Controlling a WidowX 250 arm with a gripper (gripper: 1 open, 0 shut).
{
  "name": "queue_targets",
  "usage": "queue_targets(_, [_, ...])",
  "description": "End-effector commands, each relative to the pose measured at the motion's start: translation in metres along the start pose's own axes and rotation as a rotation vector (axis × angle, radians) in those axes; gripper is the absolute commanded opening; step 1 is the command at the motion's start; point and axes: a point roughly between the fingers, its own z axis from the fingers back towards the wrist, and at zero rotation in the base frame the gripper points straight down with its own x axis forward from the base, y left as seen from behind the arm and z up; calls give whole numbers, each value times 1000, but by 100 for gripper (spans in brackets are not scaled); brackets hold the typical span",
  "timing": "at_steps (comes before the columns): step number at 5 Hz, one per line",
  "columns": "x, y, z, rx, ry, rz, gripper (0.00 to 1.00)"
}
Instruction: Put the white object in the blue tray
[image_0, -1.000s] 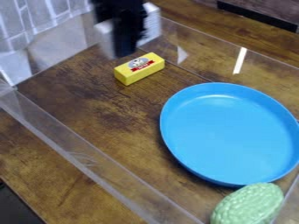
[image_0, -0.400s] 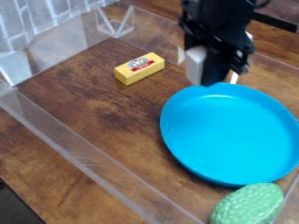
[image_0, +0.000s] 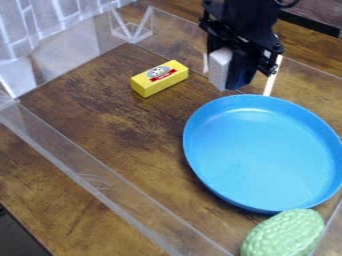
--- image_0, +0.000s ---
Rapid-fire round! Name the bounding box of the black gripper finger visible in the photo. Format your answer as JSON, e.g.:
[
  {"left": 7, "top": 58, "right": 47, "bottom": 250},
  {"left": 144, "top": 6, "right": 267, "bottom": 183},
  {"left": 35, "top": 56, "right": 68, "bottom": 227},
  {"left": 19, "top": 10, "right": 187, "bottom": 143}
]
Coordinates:
[
  {"left": 226, "top": 50, "right": 257, "bottom": 90},
  {"left": 207, "top": 33, "right": 230, "bottom": 54}
]

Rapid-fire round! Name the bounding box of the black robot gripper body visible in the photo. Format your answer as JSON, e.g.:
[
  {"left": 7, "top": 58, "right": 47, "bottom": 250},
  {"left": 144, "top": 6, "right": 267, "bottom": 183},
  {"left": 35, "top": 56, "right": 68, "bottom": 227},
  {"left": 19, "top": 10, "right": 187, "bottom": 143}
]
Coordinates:
[{"left": 199, "top": 0, "right": 285, "bottom": 76}]

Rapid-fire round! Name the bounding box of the white speckled block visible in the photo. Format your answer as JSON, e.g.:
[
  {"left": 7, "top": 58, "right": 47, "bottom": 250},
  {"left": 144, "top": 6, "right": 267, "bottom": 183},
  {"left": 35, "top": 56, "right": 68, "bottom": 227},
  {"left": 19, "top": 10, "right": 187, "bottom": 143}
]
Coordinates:
[{"left": 209, "top": 47, "right": 233, "bottom": 91}]

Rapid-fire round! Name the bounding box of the blue round tray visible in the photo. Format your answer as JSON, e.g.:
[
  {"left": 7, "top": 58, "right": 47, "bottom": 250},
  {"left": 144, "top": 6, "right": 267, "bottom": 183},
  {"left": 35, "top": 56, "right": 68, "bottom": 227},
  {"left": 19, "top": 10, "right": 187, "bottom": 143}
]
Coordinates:
[{"left": 183, "top": 95, "right": 342, "bottom": 214}]

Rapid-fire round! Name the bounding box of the black bar on table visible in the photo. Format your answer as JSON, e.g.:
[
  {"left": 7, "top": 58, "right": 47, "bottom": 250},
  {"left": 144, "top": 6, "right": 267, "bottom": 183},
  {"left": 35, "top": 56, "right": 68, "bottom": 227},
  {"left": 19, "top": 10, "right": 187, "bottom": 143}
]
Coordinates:
[{"left": 279, "top": 11, "right": 342, "bottom": 39}]

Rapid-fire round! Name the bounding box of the yellow toy block with label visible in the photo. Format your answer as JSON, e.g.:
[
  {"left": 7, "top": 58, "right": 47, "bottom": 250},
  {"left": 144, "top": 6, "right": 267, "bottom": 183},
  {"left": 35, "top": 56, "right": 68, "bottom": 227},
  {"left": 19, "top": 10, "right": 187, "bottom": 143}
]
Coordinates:
[{"left": 130, "top": 60, "right": 189, "bottom": 98}]

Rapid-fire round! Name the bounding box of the green bumpy toy vegetable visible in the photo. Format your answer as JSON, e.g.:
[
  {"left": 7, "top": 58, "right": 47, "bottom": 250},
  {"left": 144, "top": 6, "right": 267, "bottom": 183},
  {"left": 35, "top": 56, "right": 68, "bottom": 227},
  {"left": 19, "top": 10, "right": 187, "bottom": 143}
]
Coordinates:
[{"left": 241, "top": 209, "right": 325, "bottom": 256}]

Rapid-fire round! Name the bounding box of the clear acrylic enclosure wall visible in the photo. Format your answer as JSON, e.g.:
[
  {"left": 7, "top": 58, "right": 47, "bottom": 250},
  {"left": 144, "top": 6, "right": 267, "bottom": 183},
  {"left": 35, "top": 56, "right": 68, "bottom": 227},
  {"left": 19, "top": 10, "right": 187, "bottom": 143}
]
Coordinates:
[{"left": 0, "top": 0, "right": 342, "bottom": 256}]

